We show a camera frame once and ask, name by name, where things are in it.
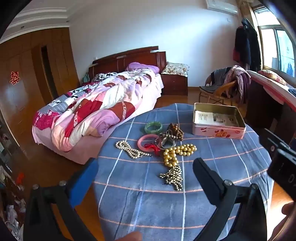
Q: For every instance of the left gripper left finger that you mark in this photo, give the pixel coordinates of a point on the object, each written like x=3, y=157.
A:
x=40, y=222

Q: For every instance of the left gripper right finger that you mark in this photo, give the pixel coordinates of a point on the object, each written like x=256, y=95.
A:
x=250, y=222

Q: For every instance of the dark gold bead strand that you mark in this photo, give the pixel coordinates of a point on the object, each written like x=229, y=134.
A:
x=173, y=177

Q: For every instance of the pink bangle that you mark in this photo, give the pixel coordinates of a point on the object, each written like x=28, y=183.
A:
x=146, y=143

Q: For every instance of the silver wristwatch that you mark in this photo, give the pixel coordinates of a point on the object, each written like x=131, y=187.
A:
x=165, y=142

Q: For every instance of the person's hand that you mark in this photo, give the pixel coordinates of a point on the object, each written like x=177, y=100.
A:
x=285, y=230

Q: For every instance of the desk with red-striped cloth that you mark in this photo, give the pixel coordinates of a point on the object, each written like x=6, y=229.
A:
x=270, y=106

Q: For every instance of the pink floral tin box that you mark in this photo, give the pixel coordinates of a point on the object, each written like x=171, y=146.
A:
x=219, y=131

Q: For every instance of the floral pillow on desk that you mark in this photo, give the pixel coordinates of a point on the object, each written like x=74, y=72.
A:
x=273, y=76

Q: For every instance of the paper in tin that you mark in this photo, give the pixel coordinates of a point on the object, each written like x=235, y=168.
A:
x=215, y=119

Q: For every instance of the bed with patchwork quilt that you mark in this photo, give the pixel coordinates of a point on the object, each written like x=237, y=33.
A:
x=76, y=124

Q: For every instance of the wicker chair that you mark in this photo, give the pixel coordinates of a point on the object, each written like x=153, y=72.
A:
x=218, y=94

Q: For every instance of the blue plaid tablecloth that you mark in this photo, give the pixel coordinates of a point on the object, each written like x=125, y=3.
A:
x=144, y=195

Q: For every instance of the clothes draped on chair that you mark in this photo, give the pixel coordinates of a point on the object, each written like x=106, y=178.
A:
x=229, y=74

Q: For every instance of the window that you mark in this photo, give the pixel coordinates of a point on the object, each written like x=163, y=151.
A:
x=277, y=47

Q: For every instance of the hanging dark coats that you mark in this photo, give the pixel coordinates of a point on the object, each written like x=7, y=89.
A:
x=246, y=49

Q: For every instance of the dark wood nightstand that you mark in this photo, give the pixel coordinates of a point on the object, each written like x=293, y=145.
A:
x=174, y=85

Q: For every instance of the floral cushion on nightstand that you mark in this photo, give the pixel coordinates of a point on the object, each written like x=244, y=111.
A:
x=176, y=69

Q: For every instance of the red paper decoration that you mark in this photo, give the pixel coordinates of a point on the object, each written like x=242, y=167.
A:
x=15, y=78

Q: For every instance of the wooden wardrobe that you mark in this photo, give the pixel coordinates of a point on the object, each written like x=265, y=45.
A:
x=45, y=63

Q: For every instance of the white air conditioner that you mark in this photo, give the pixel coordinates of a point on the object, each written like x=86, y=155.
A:
x=222, y=6

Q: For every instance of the dark wood headboard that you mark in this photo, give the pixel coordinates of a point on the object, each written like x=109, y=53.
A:
x=119, y=61

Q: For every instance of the purple pillow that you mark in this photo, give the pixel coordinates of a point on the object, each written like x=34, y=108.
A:
x=136, y=66

